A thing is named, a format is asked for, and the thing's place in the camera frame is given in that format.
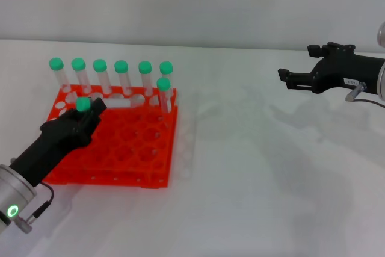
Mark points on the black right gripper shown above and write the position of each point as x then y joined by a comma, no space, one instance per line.
346,70

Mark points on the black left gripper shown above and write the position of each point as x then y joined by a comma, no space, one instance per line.
54,142

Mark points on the clear test tube green cap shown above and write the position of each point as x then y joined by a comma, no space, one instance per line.
78,64
145,67
56,64
100,66
166,67
121,66
164,84
83,104

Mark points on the orange plastic test tube rack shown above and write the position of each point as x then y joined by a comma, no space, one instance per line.
132,142

